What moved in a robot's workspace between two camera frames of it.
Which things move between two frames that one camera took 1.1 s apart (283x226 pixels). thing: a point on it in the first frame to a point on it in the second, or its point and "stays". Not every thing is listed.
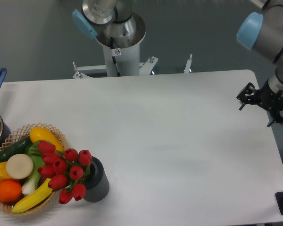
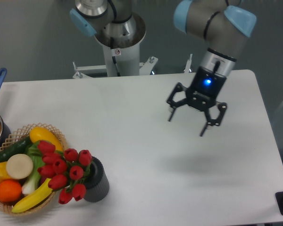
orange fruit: x=8 y=191 stays
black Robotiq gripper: x=273 y=102 to x=206 y=85
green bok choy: x=32 y=184 stays
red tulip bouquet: x=66 y=170 stays
